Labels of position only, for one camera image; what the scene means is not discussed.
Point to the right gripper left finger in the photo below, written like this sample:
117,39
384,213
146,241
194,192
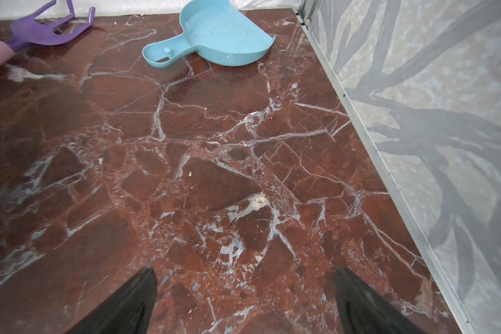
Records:
127,310

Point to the purple garden fork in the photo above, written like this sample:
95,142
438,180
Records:
27,31

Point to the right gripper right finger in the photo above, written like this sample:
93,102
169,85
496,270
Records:
363,310

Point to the blue dustpan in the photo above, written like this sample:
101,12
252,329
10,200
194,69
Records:
215,31

